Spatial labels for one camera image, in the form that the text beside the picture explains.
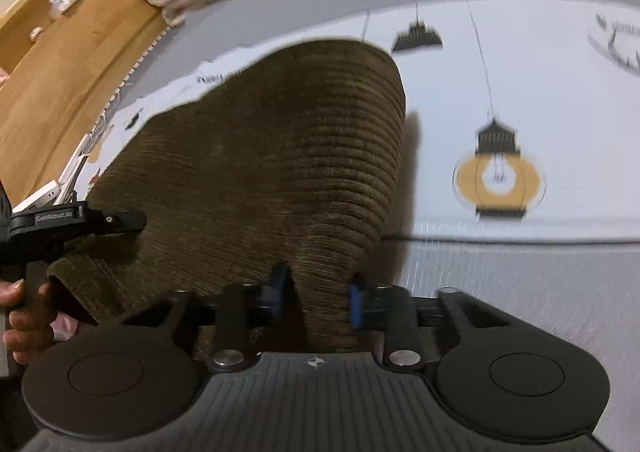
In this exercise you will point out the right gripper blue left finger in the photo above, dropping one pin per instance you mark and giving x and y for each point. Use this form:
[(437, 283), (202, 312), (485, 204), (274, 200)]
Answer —
[(244, 315)]

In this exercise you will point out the olive corduroy pants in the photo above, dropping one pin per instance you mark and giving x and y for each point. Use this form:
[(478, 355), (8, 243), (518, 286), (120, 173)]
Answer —
[(295, 158)]

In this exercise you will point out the person's left hand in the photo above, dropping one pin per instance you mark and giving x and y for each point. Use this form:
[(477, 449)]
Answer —
[(30, 330)]

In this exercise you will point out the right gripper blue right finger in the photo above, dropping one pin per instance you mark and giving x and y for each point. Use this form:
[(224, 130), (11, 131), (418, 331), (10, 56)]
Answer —
[(388, 315)]

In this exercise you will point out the printed white bed sheet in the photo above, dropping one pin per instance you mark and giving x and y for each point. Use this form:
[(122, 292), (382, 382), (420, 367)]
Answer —
[(523, 116)]

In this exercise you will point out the grey bed mattress cover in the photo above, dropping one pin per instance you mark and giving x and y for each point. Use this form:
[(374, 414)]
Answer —
[(586, 292)]

